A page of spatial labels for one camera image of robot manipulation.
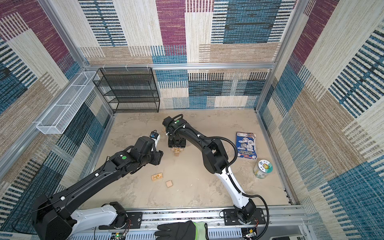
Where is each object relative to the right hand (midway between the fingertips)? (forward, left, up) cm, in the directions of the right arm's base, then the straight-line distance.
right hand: (176, 147), depth 93 cm
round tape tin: (-16, -47, +3) cm, 50 cm away
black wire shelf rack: (+43, +35, +12) cm, 57 cm away
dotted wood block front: (-16, +11, -4) cm, 20 cm away
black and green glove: (-42, -4, -4) cm, 42 cm away
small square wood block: (-20, +3, -4) cm, 21 cm away
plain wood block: (-2, 0, -5) cm, 5 cm away
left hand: (-8, +7, +12) cm, 16 cm away
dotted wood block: (-1, 0, -1) cm, 2 cm away
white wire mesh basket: (+10, +52, +29) cm, 61 cm away
